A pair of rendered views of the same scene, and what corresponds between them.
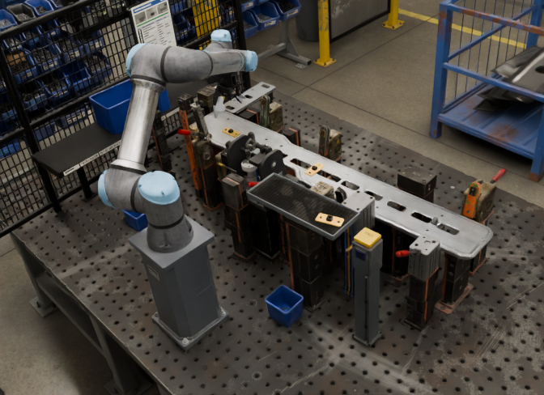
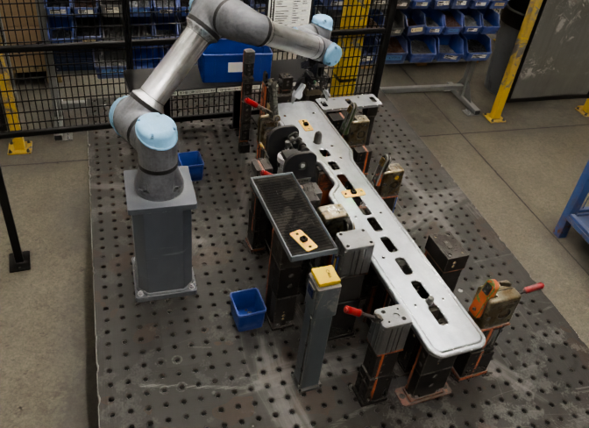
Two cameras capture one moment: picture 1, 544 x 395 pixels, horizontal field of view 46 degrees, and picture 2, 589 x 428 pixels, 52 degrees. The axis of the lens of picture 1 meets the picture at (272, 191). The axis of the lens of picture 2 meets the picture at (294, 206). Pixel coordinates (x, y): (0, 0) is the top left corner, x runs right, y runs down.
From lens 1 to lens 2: 0.66 m
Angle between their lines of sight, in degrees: 15
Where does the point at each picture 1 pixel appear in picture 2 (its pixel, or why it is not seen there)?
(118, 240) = not seen: hidden behind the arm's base
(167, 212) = (152, 158)
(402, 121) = (535, 205)
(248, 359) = (181, 340)
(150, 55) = not seen: outside the picture
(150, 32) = (284, 3)
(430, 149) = (544, 245)
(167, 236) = (148, 182)
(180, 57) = (234, 10)
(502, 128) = not seen: outside the picture
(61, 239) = (117, 156)
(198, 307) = (163, 268)
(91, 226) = not seen: hidden behind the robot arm
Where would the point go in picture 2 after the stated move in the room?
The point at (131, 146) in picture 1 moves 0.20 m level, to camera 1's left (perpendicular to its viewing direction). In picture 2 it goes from (155, 82) to (99, 64)
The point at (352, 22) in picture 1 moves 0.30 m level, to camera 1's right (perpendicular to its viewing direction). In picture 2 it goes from (541, 90) to (580, 101)
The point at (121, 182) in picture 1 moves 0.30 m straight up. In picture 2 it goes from (129, 111) to (121, 12)
